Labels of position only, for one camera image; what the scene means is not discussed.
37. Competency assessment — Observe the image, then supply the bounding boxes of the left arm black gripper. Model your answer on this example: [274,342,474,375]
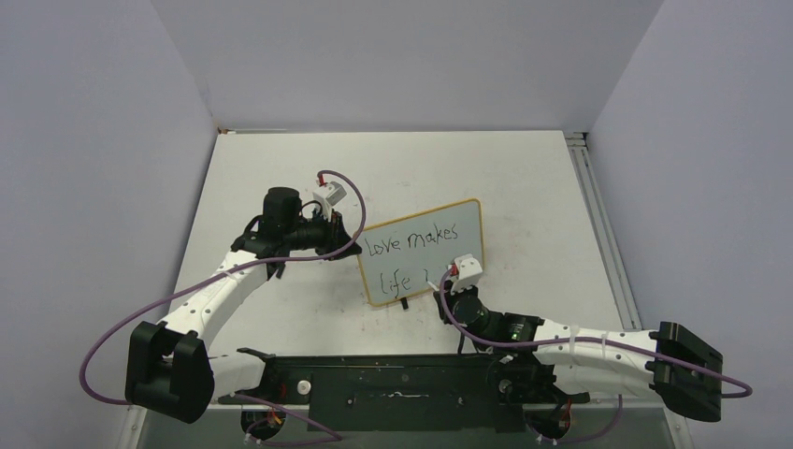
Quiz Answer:
[284,207,361,261]

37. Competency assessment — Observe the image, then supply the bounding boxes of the yellow framed small whiteboard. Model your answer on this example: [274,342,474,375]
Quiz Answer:
[356,198,485,307]

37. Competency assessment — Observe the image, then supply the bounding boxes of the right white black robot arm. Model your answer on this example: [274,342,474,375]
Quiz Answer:
[315,228,724,422]

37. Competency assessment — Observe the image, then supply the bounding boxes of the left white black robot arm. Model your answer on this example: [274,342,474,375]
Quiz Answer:
[124,181,361,423]

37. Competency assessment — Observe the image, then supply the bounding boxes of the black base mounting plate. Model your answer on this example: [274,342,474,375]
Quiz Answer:
[243,353,590,433]

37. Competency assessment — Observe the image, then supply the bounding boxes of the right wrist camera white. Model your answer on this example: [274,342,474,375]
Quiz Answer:
[451,253,483,293]

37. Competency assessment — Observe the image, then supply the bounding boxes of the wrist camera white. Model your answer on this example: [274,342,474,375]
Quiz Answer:
[312,181,347,221]
[451,253,483,293]

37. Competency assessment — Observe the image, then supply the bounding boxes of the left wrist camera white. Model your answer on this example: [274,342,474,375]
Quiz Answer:
[312,181,347,221]

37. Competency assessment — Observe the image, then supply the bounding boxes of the aluminium rail right side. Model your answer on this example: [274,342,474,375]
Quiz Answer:
[564,132,642,330]

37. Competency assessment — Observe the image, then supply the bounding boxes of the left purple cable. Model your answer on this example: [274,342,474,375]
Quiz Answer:
[79,170,368,447]

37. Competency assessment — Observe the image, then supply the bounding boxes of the purple cable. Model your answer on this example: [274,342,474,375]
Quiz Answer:
[438,268,754,399]
[79,170,368,447]

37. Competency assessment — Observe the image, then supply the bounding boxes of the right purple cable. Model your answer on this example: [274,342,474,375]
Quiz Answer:
[438,268,754,399]

